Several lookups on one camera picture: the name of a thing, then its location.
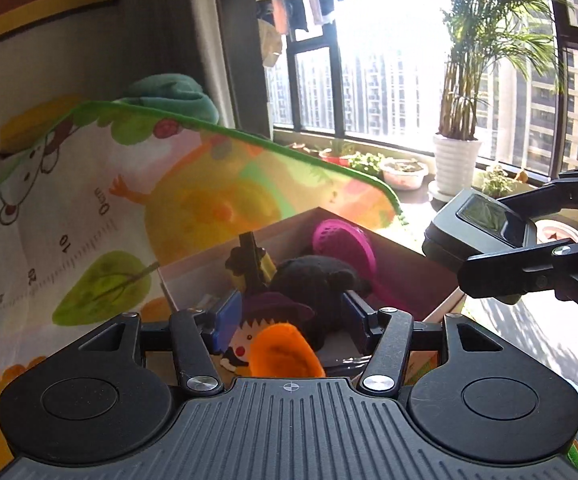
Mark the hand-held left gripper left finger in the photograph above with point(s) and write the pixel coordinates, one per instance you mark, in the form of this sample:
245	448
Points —
229	322

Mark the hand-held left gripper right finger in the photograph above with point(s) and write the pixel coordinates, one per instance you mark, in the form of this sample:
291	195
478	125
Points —
356	322

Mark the pink cardboard box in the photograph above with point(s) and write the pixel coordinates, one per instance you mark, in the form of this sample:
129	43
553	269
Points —
194	280

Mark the black plush toy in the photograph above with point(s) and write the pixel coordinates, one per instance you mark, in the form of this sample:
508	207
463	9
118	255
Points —
314	280

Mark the orange plastic scoop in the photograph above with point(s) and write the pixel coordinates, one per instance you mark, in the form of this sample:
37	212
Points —
284	355

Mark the pink plastic net scoop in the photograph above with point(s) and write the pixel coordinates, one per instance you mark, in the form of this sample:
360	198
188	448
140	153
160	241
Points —
339	237

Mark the small potted plant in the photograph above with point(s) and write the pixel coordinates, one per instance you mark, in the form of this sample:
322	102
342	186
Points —
498	182

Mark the palm plant in white pot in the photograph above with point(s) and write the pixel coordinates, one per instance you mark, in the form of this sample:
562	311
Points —
456	165

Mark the shallow planter bowl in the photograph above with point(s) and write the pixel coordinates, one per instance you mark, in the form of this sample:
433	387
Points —
404	175

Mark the low green potted plant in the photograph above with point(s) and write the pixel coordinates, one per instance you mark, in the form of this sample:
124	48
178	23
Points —
354	157

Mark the cartoon printed play mat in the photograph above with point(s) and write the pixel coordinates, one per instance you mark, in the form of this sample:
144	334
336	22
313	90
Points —
69	210

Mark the green cloth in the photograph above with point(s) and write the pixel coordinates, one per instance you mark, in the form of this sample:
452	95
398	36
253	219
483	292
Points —
169	95

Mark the yellow banana plush pillow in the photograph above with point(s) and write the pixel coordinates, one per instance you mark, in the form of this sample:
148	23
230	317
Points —
29	125

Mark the hanging laundry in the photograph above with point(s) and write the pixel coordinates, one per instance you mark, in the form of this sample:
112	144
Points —
294	5

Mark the grey curtain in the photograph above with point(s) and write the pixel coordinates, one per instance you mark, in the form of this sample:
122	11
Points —
229	35

